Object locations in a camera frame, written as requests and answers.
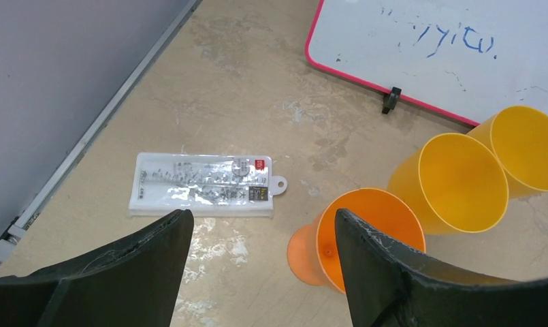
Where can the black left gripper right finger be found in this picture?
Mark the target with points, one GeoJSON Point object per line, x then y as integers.
{"type": "Point", "coordinates": [388, 283]}

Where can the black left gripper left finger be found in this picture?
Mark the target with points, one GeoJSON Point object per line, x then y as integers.
{"type": "Point", "coordinates": [133, 281]}

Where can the orange wine glass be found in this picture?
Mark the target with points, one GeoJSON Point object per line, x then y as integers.
{"type": "Point", "coordinates": [312, 252]}

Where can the yellow wine glass front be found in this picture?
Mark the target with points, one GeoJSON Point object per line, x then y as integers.
{"type": "Point", "coordinates": [453, 184]}

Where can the yellow wine glass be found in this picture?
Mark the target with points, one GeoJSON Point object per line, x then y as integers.
{"type": "Point", "coordinates": [518, 137]}
{"type": "Point", "coordinates": [453, 184]}

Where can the white plastic packaged item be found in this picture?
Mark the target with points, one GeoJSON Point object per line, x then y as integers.
{"type": "Point", "coordinates": [207, 185]}

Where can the red framed whiteboard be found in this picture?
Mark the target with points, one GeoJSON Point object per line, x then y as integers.
{"type": "Point", "coordinates": [466, 59]}

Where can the black whiteboard stand foot left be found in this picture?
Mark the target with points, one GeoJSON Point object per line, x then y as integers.
{"type": "Point", "coordinates": [390, 100]}

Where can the aluminium table edge rail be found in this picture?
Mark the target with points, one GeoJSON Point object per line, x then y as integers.
{"type": "Point", "coordinates": [65, 68]}

